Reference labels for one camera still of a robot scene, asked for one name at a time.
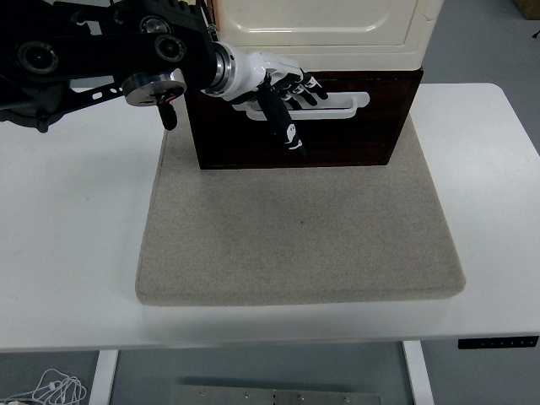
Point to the white table leg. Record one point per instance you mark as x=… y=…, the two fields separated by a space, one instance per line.
x=103 y=377
x=417 y=375

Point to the brown cardboard box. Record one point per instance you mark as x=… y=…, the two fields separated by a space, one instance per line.
x=529 y=7

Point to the black table control panel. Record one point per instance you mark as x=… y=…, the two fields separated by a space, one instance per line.
x=498 y=342

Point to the beige fabric mat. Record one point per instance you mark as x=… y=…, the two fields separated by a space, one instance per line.
x=295 y=236

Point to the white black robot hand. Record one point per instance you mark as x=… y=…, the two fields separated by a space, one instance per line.
x=253 y=73

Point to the dark wooden drawer housing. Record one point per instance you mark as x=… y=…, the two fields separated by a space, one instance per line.
x=346 y=147

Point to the cream plastic cabinet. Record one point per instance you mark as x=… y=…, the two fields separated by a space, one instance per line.
x=337 y=46

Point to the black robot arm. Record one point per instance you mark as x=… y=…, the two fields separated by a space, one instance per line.
x=97 y=46

